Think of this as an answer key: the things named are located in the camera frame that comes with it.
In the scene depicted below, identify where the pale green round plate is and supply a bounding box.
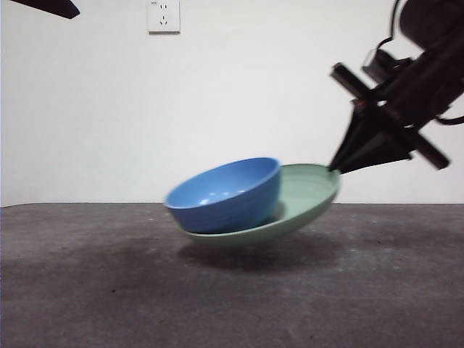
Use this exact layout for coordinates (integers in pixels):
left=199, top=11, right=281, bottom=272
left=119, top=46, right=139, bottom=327
left=185, top=162, right=343, bottom=249

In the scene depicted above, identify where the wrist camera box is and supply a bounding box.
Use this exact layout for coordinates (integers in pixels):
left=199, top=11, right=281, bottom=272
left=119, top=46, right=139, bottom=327
left=361, top=49, right=398, bottom=79

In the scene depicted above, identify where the black cable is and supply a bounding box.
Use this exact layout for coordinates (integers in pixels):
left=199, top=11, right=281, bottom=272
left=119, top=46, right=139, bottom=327
left=434, top=114, right=464, bottom=126
left=375, top=0, right=402, bottom=55

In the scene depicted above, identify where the white wall power socket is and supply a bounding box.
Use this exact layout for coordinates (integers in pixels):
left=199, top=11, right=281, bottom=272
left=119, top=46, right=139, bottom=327
left=148, top=0, right=181, bottom=36

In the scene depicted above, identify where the blue ribbed bowl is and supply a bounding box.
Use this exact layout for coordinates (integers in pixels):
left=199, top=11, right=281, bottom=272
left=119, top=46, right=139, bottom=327
left=163, top=157, right=282, bottom=234

